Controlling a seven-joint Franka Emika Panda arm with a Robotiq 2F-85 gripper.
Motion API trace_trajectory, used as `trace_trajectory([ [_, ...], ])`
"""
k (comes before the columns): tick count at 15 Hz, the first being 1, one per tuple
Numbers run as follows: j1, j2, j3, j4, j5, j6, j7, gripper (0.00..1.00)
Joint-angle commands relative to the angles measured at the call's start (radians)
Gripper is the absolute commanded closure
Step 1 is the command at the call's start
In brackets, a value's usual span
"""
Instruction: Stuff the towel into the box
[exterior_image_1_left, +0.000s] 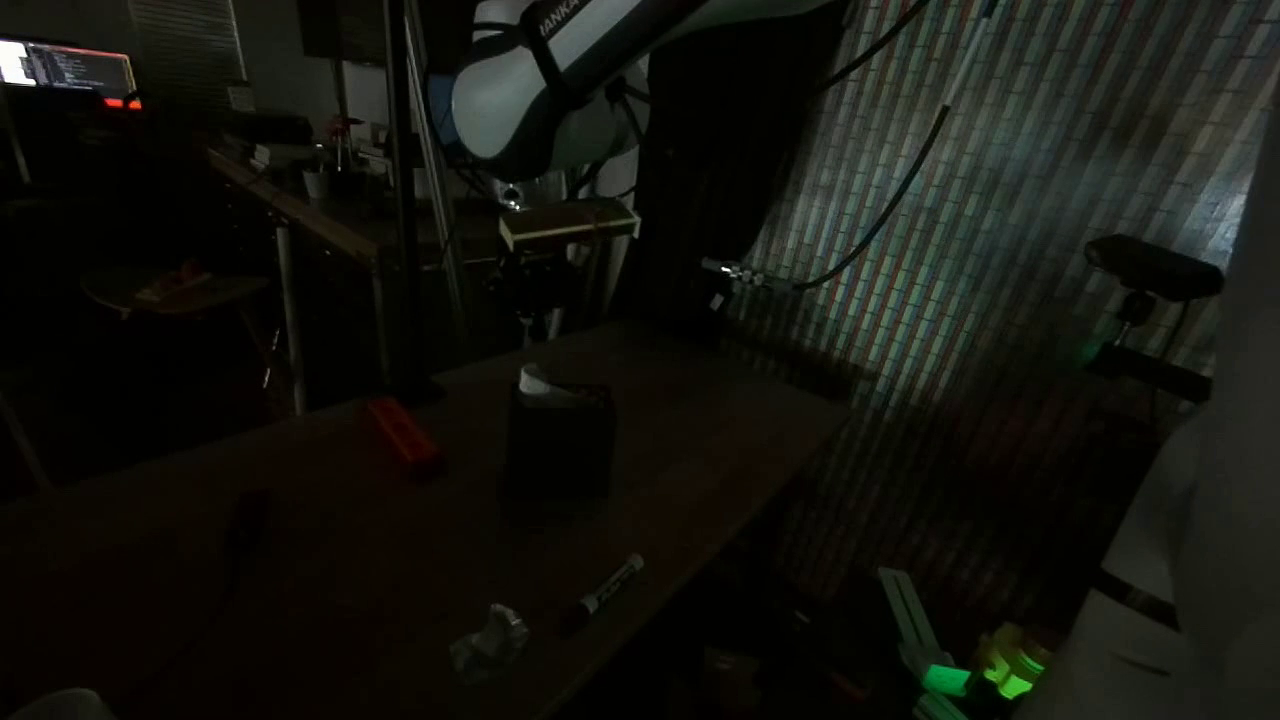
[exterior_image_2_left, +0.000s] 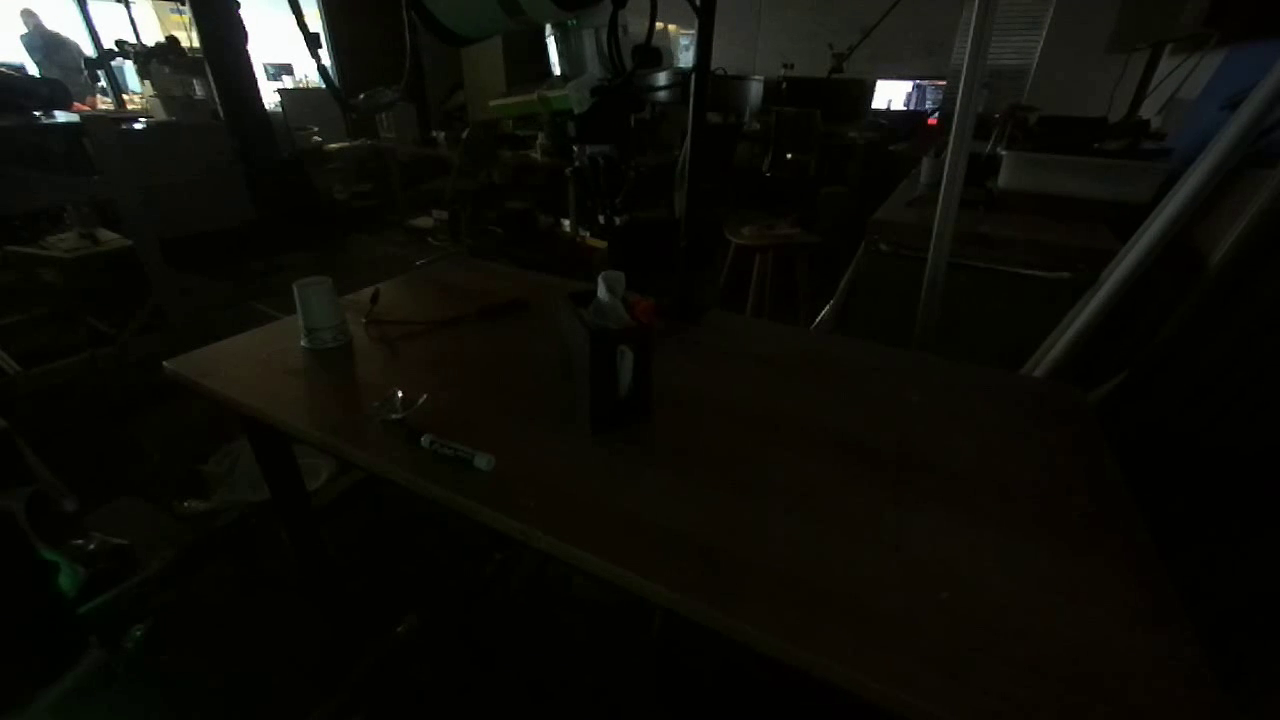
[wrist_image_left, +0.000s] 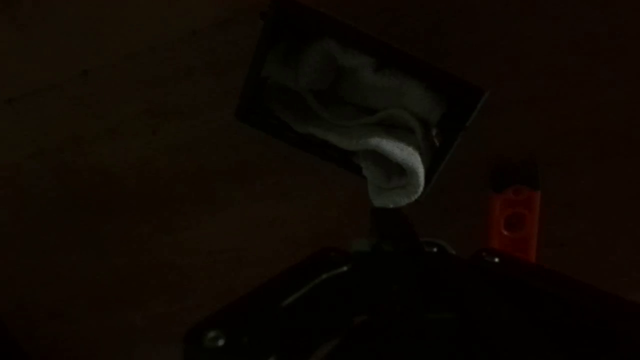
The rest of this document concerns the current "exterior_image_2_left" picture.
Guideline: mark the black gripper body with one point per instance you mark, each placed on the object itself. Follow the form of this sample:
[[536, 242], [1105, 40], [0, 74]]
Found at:
[[626, 127]]

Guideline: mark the white cloth towel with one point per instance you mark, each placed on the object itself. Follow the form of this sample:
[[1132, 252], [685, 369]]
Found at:
[[610, 290]]

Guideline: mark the black mesh box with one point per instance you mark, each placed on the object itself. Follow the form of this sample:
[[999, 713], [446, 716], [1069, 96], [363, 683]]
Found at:
[[616, 364]]

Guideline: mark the round wooden stool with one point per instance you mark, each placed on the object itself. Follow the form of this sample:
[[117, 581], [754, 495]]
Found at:
[[766, 247]]

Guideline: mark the lit computer monitor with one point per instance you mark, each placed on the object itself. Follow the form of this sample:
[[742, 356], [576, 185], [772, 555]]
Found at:
[[911, 95]]

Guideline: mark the upright metal pole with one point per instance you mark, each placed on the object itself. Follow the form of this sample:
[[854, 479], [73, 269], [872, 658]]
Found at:
[[950, 174]]

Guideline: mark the white cup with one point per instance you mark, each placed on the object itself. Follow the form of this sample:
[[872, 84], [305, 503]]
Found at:
[[320, 315]]

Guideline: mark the white marker pen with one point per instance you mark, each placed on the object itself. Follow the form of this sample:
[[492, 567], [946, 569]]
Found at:
[[456, 450]]

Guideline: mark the slanted metal pole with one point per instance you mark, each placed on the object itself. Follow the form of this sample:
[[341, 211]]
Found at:
[[1147, 226]]

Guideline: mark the person in background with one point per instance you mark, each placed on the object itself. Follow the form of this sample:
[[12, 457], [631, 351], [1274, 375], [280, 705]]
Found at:
[[59, 52]]

